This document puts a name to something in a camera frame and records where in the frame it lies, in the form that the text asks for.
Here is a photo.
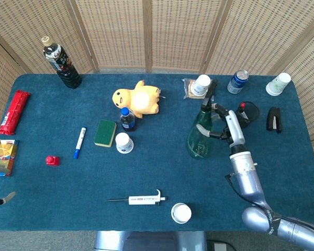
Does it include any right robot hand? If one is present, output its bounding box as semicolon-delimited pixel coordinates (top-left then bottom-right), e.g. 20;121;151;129
196;103;246;147

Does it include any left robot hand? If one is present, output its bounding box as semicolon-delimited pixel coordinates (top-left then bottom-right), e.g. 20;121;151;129
0;166;17;208

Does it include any green transparent spray bottle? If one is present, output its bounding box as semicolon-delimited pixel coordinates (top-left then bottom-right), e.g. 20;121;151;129
187;79;218;159

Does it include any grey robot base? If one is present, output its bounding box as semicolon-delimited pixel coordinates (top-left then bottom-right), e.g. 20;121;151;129
93;231;207;251

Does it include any cola bottle with blue cap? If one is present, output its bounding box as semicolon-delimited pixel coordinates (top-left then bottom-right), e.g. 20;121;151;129
120;107;137;132

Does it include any dark tea bottle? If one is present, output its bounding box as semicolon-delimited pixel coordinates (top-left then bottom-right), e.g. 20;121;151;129
42;36;82;89

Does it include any red capped marker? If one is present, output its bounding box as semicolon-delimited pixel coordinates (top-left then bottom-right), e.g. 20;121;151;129
239;102;251;121

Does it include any black stapler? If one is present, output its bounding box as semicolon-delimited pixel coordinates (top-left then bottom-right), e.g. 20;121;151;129
266;106;283;134

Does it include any blue soda can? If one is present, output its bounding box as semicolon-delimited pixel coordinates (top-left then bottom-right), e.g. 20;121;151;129
227;70;250;95

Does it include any yellow printed carton box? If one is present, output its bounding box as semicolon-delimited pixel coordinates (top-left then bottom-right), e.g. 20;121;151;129
0;139;19;177

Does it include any paper cup with blue logo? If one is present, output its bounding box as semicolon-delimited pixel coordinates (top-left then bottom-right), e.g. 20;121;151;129
190;74;212;95

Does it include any plastic wrapped bread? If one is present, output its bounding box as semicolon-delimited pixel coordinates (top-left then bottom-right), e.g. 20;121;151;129
182;78;215;101

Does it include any green print paper cup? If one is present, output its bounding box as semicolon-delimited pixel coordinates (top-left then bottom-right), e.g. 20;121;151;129
265;72;292;97

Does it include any small red plastic block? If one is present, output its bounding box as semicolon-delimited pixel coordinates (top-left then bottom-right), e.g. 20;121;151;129
45;155;60;166

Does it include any red snack package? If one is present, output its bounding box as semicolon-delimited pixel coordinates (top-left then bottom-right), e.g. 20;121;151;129
0;89;32;136

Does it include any yellow plush duck toy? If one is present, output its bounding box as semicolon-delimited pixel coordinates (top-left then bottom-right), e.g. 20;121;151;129
112;80;166;119

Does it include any blue carpet table cover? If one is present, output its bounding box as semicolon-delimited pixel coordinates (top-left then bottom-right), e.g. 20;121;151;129
0;73;314;232

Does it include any blue whiteboard marker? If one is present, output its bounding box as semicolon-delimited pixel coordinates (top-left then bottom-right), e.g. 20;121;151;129
73;127;87;159

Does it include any blue flower paper cup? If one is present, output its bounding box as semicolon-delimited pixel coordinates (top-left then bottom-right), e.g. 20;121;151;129
171;202;193;224
115;132;134;154

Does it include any white lab pipette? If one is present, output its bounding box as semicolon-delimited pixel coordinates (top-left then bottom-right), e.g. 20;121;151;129
106;189;167;206

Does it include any green and yellow sponge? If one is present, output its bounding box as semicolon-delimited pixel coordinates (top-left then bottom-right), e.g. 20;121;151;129
93;119;117;148

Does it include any woven folding screen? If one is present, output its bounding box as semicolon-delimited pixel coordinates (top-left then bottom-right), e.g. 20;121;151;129
0;0;314;142

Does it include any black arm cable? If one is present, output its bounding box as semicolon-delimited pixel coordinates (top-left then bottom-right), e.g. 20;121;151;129
225;174;268;210

